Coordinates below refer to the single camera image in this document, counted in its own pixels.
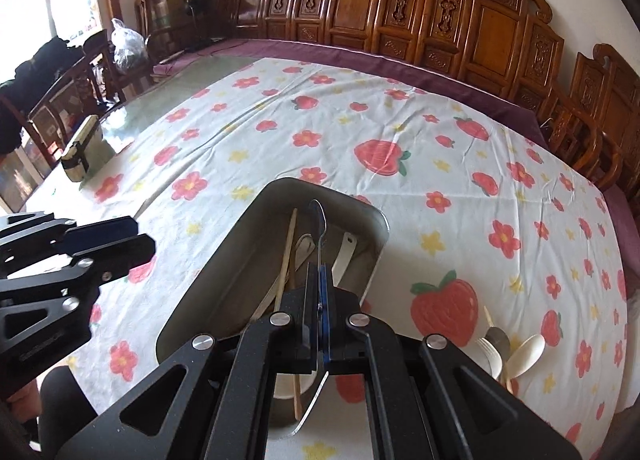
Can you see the metal spoon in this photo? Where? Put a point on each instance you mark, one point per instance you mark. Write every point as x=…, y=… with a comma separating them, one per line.
x=498, y=340

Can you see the light wooden chopstick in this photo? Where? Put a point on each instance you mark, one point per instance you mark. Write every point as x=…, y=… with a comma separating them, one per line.
x=289, y=250
x=488, y=317

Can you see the strawberry flower print tablecloth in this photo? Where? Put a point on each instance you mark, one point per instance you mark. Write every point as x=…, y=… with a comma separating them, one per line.
x=400, y=140

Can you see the carved wooden armchair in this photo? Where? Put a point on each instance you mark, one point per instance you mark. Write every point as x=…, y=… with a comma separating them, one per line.
x=615, y=105

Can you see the rectangular metal tray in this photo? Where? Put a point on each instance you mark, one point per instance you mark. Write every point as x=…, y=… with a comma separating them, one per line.
x=240, y=250

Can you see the long purple seat cushion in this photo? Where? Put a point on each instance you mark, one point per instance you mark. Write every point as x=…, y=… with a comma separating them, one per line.
x=400, y=65

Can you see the black cloth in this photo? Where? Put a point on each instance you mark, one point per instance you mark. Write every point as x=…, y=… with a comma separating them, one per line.
x=45, y=62

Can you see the white plastic fork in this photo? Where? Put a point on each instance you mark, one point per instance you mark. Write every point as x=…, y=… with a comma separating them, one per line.
x=487, y=355

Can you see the glass front cabinet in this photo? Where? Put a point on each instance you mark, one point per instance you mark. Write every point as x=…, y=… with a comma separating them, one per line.
x=175, y=15

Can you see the small purple seat cushion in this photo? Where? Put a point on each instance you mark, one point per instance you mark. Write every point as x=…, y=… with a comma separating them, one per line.
x=627, y=205

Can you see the clear plastic bag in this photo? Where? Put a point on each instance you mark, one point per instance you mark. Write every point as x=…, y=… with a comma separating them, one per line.
x=127, y=47

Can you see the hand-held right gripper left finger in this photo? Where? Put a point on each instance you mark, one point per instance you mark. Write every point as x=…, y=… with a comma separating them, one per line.
x=307, y=335

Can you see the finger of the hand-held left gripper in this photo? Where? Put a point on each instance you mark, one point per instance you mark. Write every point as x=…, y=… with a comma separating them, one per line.
x=125, y=252
x=100, y=231

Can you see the cream case with black band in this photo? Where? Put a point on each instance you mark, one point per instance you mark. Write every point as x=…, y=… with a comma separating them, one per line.
x=80, y=150

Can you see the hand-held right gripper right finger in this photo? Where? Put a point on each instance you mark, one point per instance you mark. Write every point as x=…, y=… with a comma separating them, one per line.
x=345, y=340

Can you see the wooden dining chair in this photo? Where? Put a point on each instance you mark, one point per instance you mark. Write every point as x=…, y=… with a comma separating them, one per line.
x=25, y=165
x=65, y=95
x=107, y=70

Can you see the carved wooden sofa bench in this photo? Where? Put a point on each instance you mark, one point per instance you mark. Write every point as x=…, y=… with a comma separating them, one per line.
x=360, y=5

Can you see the dark cloth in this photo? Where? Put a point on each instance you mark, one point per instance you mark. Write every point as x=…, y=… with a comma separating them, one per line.
x=67, y=400

